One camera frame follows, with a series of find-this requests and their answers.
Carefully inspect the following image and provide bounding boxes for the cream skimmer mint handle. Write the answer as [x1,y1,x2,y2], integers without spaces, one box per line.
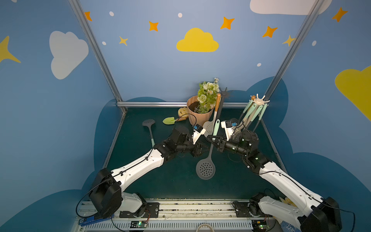
[238,100,259,128]

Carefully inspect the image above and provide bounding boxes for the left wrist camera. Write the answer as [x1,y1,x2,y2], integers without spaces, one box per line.
[192,124,206,145]

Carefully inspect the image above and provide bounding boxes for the cream skimmer wooden handle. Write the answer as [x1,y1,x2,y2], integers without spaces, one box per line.
[203,93,221,137]

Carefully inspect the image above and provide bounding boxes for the yellow smiley sponge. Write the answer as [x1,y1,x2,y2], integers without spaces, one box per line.
[178,107,188,118]

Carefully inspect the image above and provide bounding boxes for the grey skimmer mint handle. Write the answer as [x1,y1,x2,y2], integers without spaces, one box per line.
[243,103,264,129]
[238,99,254,124]
[253,104,268,132]
[195,119,221,180]

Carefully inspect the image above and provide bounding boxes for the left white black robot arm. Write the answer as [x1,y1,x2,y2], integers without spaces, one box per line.
[88,125,206,219]

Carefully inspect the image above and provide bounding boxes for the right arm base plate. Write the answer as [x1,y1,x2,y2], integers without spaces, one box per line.
[232,201,262,218]

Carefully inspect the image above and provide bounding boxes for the blue handheld device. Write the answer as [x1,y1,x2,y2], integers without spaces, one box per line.
[78,214,113,227]

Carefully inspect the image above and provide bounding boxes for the all grey slotted skimmer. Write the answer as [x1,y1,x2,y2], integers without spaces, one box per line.
[142,119,155,147]

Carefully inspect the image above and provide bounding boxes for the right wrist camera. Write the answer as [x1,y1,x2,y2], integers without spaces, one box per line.
[221,118,238,141]

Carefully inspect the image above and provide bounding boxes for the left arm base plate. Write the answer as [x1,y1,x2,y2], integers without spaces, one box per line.
[119,202,160,218]

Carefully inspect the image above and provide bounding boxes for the cream utensil rack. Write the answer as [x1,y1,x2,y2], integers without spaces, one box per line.
[254,94,270,118]

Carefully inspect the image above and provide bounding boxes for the pink ribbed flower pot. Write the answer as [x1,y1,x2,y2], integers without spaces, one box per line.
[186,96,214,126]

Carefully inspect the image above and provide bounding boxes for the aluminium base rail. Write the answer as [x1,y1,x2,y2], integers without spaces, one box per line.
[72,199,279,232]

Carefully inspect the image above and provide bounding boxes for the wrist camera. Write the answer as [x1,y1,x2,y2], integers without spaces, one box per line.
[192,124,206,145]
[221,118,238,141]

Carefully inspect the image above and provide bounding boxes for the dark grey utensil rack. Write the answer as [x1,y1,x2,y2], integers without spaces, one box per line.
[212,88,230,134]

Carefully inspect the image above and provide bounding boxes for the green white artificial flowers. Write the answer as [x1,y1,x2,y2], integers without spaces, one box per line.
[195,78,220,114]

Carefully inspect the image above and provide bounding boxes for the yellow blue work glove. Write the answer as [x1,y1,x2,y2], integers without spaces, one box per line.
[277,197,299,232]

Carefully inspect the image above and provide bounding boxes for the green small spatula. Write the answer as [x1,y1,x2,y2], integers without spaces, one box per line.
[162,117,187,125]

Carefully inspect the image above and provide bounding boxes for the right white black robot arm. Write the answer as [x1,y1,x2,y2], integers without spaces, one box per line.
[207,130,342,232]

